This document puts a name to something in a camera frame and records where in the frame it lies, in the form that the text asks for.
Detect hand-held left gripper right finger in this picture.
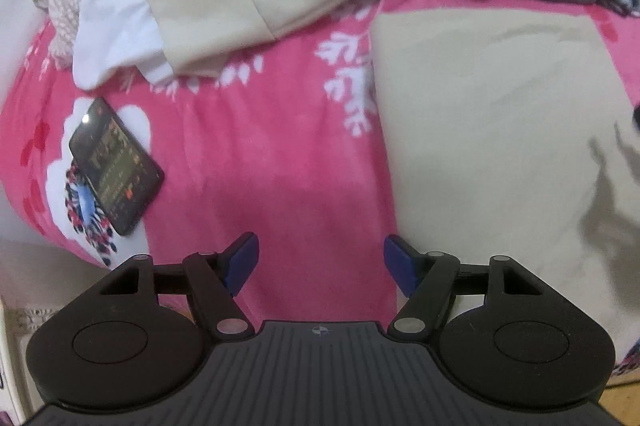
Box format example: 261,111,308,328
382,234,545,341

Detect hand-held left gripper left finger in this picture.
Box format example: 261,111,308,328
99,231,261,340

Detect beige pants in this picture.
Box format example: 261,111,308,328
372,10,640,369

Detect pink floral bed sheet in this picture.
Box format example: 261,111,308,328
0,0,640,379

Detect black smartphone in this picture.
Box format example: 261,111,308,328
67,96,166,237

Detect white mattress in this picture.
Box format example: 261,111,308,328
0,233,121,337

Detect white garment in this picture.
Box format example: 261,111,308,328
72,0,173,90

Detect pink knitted cloth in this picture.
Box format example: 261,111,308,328
32,0,98,70

